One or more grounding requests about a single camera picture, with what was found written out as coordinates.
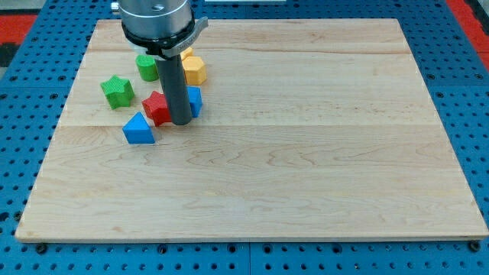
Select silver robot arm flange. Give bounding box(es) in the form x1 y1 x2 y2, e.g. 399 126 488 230
111 0 209 60

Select blue cube block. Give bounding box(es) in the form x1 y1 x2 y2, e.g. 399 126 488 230
187 86 202 118

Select wooden board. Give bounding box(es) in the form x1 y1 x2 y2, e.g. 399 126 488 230
15 19 488 243

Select yellow hexagon block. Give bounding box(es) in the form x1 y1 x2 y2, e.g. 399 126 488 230
183 56 207 86

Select red star block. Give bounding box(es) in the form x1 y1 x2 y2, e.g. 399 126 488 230
141 91 172 126

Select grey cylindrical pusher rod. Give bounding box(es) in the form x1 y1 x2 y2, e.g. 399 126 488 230
155 55 192 125

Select small yellow block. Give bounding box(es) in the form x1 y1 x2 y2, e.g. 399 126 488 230
180 47 194 60

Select blue triangular prism block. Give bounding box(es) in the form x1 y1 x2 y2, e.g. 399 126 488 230
122 112 155 144

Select green cylinder block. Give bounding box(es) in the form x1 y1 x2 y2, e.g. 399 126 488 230
135 55 159 82

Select green star block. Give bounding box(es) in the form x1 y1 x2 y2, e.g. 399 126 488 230
100 75 134 109

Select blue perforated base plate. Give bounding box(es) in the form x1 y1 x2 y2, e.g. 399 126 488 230
1 1 488 274

